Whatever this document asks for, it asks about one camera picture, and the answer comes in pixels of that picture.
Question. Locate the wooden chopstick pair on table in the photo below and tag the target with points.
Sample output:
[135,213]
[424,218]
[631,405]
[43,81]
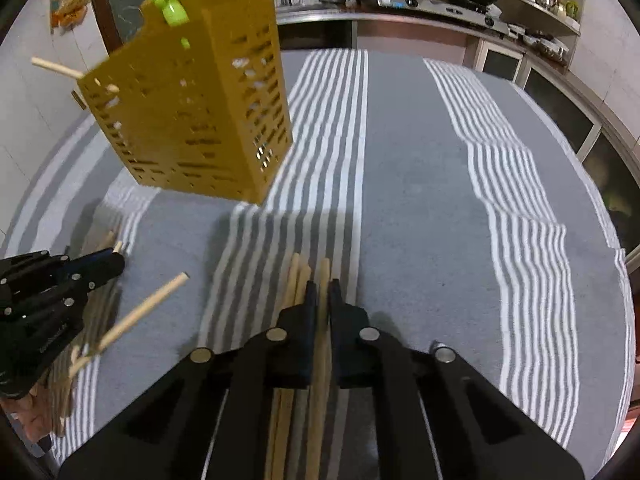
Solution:
[283,394]

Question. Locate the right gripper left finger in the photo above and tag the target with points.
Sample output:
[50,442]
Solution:
[202,420]

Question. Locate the corner wall shelf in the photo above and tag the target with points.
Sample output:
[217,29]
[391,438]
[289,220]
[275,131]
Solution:
[540,0]

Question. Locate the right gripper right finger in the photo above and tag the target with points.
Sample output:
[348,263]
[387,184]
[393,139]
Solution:
[436,416]

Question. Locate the grey white striped tablecloth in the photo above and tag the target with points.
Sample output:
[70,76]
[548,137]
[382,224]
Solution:
[449,204]

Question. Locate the hanging snack bags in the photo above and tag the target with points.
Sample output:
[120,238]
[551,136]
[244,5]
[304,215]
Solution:
[66,14]

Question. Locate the steel gas stove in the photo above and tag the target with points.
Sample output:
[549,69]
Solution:
[443,10]

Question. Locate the wooden chopstick in holder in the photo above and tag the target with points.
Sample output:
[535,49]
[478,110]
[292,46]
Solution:
[69,72]

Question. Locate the green plastic utensil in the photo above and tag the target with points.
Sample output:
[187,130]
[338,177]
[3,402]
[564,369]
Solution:
[174,15]

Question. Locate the person's left hand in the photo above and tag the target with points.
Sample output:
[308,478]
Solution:
[40,411]

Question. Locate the yellow perforated utensil holder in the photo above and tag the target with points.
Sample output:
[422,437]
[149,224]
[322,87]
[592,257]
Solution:
[203,112]

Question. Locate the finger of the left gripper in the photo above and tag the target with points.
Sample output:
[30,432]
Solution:
[95,270]

